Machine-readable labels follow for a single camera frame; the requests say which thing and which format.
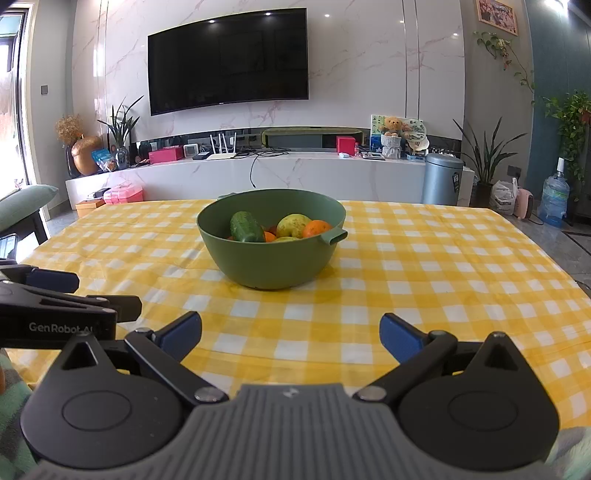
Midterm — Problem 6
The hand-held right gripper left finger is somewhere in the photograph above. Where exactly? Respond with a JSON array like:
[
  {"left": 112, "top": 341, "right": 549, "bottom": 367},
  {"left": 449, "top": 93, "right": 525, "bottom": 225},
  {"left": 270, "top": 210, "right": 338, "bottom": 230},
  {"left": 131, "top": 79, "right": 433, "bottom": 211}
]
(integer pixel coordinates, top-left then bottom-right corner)
[{"left": 46, "top": 311, "right": 228, "bottom": 406}]

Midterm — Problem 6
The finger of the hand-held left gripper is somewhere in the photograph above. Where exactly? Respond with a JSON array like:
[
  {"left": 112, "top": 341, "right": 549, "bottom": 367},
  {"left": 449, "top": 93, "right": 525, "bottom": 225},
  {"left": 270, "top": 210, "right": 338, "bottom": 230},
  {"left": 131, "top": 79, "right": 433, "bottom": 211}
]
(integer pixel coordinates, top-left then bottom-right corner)
[
  {"left": 0, "top": 264, "right": 80, "bottom": 294},
  {"left": 0, "top": 282, "right": 142, "bottom": 323}
]

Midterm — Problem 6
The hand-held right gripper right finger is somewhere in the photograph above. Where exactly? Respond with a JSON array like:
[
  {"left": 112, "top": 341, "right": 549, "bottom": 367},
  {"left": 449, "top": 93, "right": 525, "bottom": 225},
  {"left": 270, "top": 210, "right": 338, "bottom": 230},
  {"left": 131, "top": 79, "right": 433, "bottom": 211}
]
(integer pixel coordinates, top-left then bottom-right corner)
[{"left": 353, "top": 313, "right": 539, "bottom": 403}]

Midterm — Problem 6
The green bowl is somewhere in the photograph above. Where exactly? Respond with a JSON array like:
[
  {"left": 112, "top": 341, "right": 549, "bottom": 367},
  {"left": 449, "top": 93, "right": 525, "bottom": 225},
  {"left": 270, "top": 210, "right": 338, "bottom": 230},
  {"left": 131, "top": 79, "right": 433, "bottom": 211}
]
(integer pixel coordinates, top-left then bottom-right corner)
[{"left": 197, "top": 189, "right": 348, "bottom": 291}]

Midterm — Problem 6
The green cucumber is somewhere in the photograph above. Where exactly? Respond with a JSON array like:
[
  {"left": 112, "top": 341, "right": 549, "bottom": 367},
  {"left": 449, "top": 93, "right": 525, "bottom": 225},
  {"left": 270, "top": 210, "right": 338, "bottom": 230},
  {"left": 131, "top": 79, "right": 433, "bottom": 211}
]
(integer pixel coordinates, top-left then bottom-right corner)
[{"left": 230, "top": 211, "right": 266, "bottom": 243}]

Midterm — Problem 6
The yellow-green apple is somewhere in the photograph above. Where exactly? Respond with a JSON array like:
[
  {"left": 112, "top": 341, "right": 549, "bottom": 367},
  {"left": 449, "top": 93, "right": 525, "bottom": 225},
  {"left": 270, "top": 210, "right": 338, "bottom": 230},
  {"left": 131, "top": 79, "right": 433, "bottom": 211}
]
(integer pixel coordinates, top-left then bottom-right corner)
[{"left": 276, "top": 213, "right": 314, "bottom": 239}]

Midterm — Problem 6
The yellow checked tablecloth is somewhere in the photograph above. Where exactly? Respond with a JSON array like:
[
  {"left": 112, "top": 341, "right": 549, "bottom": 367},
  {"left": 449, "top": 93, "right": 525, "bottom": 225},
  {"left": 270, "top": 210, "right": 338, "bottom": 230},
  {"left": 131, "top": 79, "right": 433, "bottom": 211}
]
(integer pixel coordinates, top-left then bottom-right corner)
[{"left": 7, "top": 198, "right": 591, "bottom": 432}]

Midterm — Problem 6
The green cushioned chair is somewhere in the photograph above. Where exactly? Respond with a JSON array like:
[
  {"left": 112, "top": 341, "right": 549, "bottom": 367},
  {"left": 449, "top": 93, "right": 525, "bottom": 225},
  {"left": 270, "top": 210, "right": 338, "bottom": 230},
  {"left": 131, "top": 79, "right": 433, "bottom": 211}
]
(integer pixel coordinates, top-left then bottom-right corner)
[{"left": 0, "top": 185, "right": 60, "bottom": 250}]

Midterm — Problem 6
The orange cardboard box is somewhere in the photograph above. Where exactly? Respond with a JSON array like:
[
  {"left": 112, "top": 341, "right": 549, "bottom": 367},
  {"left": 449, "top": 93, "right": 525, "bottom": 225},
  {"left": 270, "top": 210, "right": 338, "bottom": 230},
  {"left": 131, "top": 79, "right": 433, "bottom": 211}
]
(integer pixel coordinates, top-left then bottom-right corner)
[{"left": 75, "top": 198, "right": 107, "bottom": 219}]

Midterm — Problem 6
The pink storage box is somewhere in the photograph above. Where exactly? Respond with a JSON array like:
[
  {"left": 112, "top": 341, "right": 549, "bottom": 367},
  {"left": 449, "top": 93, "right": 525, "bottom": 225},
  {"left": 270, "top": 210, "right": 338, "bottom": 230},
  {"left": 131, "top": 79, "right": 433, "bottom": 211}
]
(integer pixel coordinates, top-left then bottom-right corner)
[{"left": 102, "top": 185, "right": 145, "bottom": 205}]

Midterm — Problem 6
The gold round vase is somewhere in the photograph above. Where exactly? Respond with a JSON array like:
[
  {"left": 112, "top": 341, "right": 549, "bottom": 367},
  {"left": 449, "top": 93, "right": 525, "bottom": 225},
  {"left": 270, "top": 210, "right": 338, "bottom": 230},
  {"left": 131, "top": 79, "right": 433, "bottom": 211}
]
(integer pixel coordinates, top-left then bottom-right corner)
[{"left": 69, "top": 135, "right": 103, "bottom": 177}]

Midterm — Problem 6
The blue snack bag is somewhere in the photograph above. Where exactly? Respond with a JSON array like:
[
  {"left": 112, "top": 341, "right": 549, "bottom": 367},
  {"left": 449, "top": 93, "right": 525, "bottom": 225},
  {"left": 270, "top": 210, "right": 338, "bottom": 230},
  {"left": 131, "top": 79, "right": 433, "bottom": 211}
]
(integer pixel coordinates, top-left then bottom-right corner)
[{"left": 91, "top": 148, "right": 116, "bottom": 174}]

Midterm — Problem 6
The plant in glass vase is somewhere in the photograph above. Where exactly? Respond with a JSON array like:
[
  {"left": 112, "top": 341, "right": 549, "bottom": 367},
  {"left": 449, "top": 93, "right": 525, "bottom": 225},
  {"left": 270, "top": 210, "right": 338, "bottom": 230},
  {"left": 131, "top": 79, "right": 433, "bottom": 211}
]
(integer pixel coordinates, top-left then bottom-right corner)
[{"left": 97, "top": 96, "right": 145, "bottom": 170}]

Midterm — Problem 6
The dried flower bunch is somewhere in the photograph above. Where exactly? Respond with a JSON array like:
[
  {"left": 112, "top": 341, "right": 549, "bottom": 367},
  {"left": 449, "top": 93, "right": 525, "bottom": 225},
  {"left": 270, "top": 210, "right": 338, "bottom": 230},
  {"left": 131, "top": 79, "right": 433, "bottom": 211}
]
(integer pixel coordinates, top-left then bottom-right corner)
[{"left": 55, "top": 114, "right": 85, "bottom": 146}]

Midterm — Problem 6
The pink tissue box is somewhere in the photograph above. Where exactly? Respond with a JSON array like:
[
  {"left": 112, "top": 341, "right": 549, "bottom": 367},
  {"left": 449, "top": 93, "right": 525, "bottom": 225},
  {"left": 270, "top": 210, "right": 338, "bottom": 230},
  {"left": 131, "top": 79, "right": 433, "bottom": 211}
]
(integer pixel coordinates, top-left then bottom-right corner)
[{"left": 148, "top": 146, "right": 184, "bottom": 164}]

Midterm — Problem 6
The blue-grey trash can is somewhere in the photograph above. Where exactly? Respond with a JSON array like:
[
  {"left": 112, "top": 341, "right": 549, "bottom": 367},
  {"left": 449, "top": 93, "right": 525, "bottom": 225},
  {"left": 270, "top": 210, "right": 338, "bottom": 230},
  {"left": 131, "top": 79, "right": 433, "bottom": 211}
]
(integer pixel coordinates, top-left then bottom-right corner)
[{"left": 422, "top": 153, "right": 465, "bottom": 206}]

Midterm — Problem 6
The white plastic bag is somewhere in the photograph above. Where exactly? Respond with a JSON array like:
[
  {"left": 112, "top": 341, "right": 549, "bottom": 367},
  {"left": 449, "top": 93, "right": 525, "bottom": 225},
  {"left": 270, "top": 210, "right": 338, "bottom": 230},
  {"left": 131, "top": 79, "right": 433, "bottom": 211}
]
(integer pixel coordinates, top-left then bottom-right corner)
[{"left": 489, "top": 178, "right": 519, "bottom": 215}]

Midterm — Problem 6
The pink small heater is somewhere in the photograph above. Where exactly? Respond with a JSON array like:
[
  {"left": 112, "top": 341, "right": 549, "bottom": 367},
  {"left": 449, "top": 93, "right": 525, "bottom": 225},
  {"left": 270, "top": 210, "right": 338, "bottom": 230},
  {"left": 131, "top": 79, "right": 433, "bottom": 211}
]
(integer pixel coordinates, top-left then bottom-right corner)
[{"left": 515, "top": 187, "right": 535, "bottom": 221}]

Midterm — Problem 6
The white router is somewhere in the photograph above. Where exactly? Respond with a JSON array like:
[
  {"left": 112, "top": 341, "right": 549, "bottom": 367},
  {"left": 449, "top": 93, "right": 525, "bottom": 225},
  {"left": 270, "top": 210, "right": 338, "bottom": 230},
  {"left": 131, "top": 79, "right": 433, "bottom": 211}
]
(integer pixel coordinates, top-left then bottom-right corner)
[{"left": 205, "top": 132, "right": 238, "bottom": 160}]

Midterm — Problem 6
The white marble TV cabinet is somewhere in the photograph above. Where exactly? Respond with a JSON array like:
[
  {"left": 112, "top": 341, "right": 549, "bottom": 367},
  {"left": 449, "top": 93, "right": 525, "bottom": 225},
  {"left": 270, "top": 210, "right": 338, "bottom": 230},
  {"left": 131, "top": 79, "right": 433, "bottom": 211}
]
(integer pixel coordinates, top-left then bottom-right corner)
[{"left": 65, "top": 150, "right": 476, "bottom": 208}]

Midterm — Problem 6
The long-leaved potted plant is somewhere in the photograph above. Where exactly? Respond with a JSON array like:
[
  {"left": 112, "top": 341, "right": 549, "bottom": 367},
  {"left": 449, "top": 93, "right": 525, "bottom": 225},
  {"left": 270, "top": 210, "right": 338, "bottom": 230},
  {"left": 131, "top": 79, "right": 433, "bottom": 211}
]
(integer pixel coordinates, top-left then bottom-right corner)
[{"left": 452, "top": 116, "right": 520, "bottom": 208}]

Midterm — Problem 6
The printed hand fan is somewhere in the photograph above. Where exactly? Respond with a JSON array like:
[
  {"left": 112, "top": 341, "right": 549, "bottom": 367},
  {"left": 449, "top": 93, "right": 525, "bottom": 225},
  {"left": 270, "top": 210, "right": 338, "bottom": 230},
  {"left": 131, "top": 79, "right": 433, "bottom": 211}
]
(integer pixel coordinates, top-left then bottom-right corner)
[{"left": 402, "top": 119, "right": 430, "bottom": 153}]

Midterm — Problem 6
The standing picture card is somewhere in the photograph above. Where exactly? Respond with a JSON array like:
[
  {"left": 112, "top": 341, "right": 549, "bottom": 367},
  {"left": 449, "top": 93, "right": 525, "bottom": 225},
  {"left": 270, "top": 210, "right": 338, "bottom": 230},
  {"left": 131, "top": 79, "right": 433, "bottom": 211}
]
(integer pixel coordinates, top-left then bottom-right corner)
[{"left": 369, "top": 114, "right": 389, "bottom": 153}]

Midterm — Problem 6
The blue water bottle with pump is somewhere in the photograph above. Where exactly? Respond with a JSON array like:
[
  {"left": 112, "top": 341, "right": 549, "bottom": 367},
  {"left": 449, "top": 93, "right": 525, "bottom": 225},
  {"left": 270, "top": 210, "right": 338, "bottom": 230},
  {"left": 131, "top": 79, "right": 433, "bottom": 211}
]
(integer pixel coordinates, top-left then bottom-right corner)
[{"left": 539, "top": 158, "right": 570, "bottom": 228}]

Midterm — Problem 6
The bushy pothos plant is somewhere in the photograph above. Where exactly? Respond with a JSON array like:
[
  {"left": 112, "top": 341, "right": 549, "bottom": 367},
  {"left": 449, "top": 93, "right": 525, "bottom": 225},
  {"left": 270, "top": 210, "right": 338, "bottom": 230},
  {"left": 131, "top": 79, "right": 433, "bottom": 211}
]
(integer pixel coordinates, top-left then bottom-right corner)
[{"left": 542, "top": 90, "right": 591, "bottom": 185}]

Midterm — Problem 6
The thin trailing vine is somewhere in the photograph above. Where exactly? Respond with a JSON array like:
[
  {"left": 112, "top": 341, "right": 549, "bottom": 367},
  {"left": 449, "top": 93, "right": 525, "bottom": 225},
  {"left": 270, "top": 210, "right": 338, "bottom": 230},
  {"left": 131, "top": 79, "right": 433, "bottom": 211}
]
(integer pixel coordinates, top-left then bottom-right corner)
[{"left": 473, "top": 31, "right": 536, "bottom": 104}]

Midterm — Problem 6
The black cable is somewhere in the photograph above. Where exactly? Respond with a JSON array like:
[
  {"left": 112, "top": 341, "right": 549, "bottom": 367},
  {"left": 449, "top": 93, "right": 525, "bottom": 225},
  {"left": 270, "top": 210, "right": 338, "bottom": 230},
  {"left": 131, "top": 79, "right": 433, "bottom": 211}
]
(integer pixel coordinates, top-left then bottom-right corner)
[{"left": 249, "top": 147, "right": 289, "bottom": 188}]

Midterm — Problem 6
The black wall television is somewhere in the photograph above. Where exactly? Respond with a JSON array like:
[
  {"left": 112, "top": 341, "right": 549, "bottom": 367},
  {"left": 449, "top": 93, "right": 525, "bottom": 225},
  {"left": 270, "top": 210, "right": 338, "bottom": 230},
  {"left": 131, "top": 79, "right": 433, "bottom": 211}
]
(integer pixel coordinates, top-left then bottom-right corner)
[{"left": 148, "top": 8, "right": 309, "bottom": 116}]

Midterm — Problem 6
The framed wall picture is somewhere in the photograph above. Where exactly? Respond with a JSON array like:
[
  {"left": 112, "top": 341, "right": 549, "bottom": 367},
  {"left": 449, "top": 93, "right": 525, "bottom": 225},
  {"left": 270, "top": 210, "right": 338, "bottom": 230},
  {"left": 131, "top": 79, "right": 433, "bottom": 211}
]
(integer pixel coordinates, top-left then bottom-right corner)
[{"left": 475, "top": 0, "right": 519, "bottom": 35}]

